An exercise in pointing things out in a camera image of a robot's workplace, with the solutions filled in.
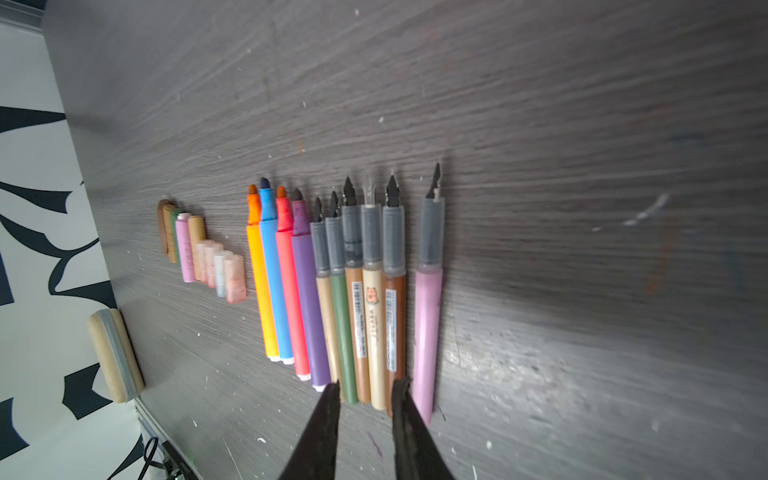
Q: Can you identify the blue highlighter pen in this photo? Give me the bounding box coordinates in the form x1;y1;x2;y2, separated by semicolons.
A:
258;177;295;365

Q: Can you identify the purple highlighter pen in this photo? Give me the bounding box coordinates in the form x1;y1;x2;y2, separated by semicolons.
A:
290;188;332;392

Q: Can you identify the clear pink pen cap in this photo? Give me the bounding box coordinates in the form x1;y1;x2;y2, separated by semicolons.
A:
203;241;223;288

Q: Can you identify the pink cap green marker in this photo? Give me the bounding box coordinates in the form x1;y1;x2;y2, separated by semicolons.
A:
324;191;359;405

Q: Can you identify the gold pen cap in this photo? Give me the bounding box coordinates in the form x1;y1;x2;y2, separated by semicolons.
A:
188;215;207;281

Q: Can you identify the green cap cream marker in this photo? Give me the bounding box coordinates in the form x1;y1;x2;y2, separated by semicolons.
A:
361;175;386;411

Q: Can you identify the clear blue pen cap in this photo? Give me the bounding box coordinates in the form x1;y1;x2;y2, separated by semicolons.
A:
213;250;232;298

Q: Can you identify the gold cap beige marker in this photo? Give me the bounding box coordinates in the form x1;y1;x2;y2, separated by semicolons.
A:
310;197;342;383

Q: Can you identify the light pink cap brown marker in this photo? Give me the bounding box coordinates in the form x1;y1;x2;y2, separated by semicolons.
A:
341;177;371;404

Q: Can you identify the pink red highlighter pen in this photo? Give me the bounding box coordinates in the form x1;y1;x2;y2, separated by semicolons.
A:
276;186;311;381

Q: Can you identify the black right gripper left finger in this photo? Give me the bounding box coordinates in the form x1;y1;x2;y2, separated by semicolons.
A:
279;382;341;480

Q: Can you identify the orange highlighter pen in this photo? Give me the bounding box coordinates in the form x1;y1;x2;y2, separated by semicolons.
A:
246;184;280;362

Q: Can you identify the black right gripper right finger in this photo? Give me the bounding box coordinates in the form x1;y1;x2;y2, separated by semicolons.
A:
391;378;454;480

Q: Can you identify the beige sponge block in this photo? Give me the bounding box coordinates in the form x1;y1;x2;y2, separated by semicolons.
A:
87;308;145;403

